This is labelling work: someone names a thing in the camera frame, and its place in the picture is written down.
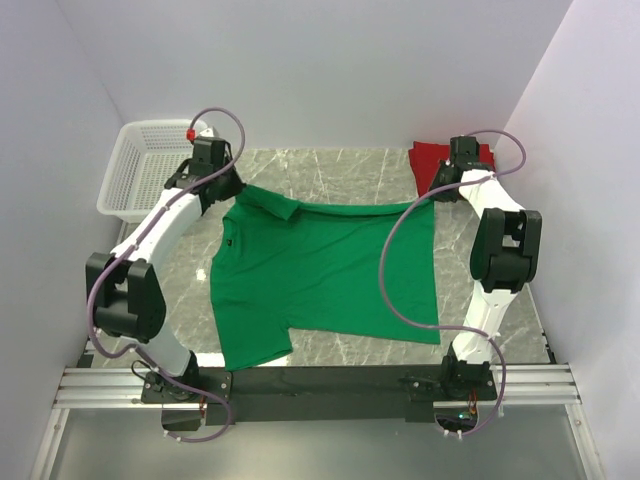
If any black base beam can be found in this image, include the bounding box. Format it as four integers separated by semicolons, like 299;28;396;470
141;365;504;431

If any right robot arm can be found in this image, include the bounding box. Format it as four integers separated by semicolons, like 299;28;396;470
429;135;542;399

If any green t-shirt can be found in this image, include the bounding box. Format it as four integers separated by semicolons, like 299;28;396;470
210;185;440;371

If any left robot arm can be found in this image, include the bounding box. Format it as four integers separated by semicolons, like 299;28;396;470
85;133;245;402

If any white plastic basket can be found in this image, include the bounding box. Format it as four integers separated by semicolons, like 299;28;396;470
96;119;192;223

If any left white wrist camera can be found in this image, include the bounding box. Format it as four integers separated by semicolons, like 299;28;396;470
186;127;219;144

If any folded red t-shirt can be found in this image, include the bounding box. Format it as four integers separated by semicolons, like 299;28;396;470
408;142;495;196

